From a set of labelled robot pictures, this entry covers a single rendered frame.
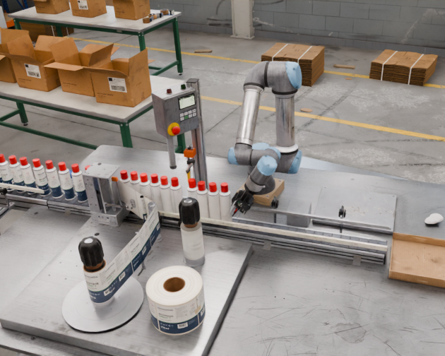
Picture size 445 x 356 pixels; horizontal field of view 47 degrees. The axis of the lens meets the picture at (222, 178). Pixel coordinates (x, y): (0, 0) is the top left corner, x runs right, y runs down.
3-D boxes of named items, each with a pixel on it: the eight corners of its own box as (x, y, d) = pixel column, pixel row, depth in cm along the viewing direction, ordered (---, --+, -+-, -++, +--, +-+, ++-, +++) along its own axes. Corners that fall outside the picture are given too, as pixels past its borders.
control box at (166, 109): (156, 132, 226) (150, 92, 217) (188, 121, 235) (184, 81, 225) (167, 140, 219) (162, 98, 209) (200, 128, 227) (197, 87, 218)
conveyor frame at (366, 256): (48, 209, 261) (46, 201, 259) (60, 197, 270) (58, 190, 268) (384, 265, 211) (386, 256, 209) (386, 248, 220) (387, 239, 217)
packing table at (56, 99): (-38, 153, 505) (-65, 78, 464) (26, 121, 562) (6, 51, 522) (138, 208, 404) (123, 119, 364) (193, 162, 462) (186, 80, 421)
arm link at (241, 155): (243, 56, 229) (224, 160, 219) (266, 56, 226) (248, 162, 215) (249, 67, 240) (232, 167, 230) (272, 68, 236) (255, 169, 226)
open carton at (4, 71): (-28, 84, 444) (-42, 42, 425) (10, 67, 478) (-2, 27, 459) (5, 89, 429) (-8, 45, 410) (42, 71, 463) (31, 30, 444)
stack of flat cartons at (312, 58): (260, 80, 625) (260, 55, 608) (275, 66, 666) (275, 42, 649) (311, 87, 599) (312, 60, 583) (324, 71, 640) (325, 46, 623)
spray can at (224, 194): (219, 223, 234) (215, 185, 224) (224, 217, 238) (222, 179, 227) (228, 226, 232) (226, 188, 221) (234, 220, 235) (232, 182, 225)
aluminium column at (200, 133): (198, 210, 252) (186, 81, 218) (202, 205, 256) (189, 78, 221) (207, 212, 251) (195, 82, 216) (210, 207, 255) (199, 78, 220)
